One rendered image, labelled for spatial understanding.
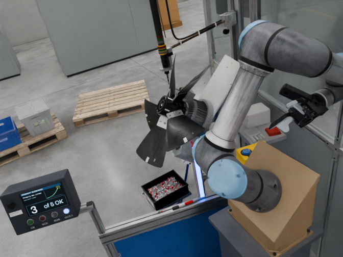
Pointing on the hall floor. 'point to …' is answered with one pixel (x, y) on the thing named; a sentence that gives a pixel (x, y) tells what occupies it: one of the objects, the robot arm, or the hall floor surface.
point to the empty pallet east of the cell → (110, 102)
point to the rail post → (110, 250)
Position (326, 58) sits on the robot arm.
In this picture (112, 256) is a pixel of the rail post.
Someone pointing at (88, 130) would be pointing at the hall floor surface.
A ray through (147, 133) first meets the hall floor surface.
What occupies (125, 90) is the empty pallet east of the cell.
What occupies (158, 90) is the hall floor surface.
